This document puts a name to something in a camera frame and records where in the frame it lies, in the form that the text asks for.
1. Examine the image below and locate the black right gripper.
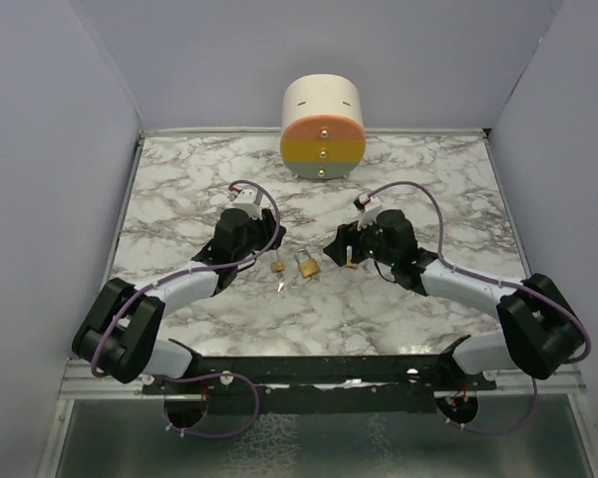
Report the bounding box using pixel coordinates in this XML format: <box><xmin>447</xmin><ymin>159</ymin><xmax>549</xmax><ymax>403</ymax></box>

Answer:
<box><xmin>324</xmin><ymin>212</ymin><xmax>398</xmax><ymax>268</ymax></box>

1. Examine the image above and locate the medium brass padlock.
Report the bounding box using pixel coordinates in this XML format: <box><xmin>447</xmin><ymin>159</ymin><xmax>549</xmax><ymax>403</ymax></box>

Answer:
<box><xmin>294</xmin><ymin>248</ymin><xmax>321</xmax><ymax>279</ymax></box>

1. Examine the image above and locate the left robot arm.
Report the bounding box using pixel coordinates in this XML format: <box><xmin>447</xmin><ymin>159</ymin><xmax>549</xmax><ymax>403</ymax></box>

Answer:
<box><xmin>72</xmin><ymin>208</ymin><xmax>286</xmax><ymax>393</ymax></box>

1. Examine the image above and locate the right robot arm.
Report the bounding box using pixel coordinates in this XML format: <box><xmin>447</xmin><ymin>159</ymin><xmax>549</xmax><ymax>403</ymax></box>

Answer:
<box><xmin>324</xmin><ymin>209</ymin><xmax>588</xmax><ymax>389</ymax></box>

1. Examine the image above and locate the small brass padlock long shackle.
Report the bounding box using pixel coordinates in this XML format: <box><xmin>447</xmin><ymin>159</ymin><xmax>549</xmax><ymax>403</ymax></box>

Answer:
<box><xmin>270</xmin><ymin>249</ymin><xmax>285</xmax><ymax>274</ymax></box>

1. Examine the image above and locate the round three-drawer storage box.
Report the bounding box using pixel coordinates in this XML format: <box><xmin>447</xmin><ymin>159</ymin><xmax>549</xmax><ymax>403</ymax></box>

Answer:
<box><xmin>280</xmin><ymin>74</ymin><xmax>366</xmax><ymax>180</ymax></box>

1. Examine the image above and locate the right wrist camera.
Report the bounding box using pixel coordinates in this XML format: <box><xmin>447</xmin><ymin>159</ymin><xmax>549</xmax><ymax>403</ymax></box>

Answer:
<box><xmin>353</xmin><ymin>193</ymin><xmax>383</xmax><ymax>231</ymax></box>

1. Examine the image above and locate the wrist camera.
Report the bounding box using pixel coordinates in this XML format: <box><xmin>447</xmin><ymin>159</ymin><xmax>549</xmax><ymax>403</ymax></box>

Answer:
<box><xmin>231</xmin><ymin>186</ymin><xmax>263</xmax><ymax>220</ymax></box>
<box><xmin>353</xmin><ymin>193</ymin><xmax>383</xmax><ymax>231</ymax></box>

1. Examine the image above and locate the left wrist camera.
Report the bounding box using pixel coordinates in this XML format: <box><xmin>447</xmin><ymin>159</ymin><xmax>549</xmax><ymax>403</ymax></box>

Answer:
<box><xmin>231</xmin><ymin>186</ymin><xmax>263</xmax><ymax>220</ymax></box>

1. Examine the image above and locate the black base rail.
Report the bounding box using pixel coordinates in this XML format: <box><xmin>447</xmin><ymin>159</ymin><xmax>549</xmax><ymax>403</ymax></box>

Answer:
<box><xmin>143</xmin><ymin>351</ymin><xmax>495</xmax><ymax>415</ymax></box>

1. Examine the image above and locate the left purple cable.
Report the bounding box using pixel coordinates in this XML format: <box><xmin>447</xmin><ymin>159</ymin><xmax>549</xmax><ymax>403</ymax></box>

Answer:
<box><xmin>89</xmin><ymin>179</ymin><xmax>283</xmax><ymax>377</ymax></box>

